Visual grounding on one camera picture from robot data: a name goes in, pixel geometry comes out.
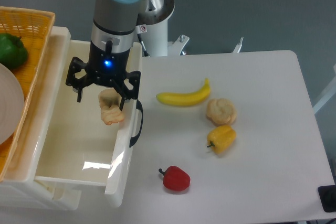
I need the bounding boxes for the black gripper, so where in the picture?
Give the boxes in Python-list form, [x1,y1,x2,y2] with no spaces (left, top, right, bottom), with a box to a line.
[66,41,141,111]

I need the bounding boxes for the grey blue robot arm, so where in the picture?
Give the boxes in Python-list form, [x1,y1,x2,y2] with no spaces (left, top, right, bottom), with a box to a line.
[66,0,189,101]

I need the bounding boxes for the white open upper drawer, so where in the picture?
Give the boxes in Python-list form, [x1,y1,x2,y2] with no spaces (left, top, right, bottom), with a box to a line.
[34,39,143,208]

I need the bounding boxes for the round toy bread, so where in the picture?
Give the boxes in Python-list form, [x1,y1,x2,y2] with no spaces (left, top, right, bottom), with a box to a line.
[206,98,237,125]

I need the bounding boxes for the white drawer cabinet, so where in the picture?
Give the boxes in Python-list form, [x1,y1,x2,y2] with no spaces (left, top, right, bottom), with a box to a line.
[1,27,81,210]

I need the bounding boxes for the yellow toy banana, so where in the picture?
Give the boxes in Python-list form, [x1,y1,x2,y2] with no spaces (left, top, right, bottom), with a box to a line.
[156,78,211,107]

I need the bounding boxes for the orange plastic basket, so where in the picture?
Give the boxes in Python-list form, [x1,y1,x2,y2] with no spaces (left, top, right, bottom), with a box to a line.
[1,6,56,181]

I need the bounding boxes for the green toy bell pepper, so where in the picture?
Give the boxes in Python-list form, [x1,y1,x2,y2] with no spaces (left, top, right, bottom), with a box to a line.
[1,33,28,70]

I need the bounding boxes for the white round plate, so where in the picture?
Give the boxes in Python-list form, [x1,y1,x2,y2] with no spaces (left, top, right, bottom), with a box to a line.
[1,64,24,144]

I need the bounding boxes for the red toy bell pepper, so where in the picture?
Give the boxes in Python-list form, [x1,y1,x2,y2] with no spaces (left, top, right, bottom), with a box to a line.
[159,166,191,191]

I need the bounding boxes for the yellow toy bell pepper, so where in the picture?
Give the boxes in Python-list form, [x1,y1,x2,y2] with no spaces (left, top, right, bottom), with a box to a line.
[206,125,237,154]

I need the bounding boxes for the black device at edge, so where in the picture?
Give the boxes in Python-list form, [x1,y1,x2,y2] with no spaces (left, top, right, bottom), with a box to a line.
[318,185,336,212]

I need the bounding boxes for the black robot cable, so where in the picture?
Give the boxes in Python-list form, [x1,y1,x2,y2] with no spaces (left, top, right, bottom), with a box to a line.
[136,24,151,57]

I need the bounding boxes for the black drawer handle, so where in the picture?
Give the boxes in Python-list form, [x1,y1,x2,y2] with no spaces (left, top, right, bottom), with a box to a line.
[129,100,144,148]

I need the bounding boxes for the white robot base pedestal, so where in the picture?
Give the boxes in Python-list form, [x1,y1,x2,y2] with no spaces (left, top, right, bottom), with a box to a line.
[137,0,190,57]

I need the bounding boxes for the white frame at right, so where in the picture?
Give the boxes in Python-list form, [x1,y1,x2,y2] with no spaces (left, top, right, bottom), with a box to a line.
[312,65,335,115]

